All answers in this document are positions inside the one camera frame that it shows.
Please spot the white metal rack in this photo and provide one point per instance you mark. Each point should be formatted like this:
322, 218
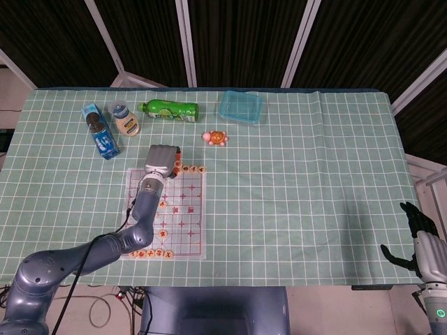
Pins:
431, 178

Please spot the green plastic drink bottle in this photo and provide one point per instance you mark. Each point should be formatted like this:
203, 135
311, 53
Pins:
167, 110

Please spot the blue drink bottle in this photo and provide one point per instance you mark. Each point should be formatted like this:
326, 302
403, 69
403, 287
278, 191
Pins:
103, 139

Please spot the green checked tablecloth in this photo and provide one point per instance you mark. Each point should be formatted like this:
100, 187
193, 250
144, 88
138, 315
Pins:
279, 209

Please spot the clear blue-rimmed plastic container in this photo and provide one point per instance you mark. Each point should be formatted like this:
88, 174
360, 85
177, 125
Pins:
241, 106

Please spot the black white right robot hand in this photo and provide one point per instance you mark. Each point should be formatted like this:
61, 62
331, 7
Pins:
431, 254

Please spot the white partition frame post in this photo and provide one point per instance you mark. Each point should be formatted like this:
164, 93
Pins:
104, 38
300, 42
419, 83
186, 45
17, 70

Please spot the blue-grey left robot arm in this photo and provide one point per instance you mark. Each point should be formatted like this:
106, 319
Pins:
143, 223

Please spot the white red-lined chess board sheet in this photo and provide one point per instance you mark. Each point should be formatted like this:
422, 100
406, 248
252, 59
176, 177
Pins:
188, 223

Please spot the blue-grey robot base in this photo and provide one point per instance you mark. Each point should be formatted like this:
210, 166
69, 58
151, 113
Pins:
216, 307

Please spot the cream mayonnaise squeeze bottle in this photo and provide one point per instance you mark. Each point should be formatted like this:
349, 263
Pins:
127, 124

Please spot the pink orange turtle toy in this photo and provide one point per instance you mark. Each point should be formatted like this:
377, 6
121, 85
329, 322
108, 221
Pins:
217, 137

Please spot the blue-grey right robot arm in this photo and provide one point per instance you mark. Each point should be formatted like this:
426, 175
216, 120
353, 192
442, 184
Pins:
436, 310

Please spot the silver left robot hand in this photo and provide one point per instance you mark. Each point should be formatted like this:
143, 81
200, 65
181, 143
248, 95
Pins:
160, 158

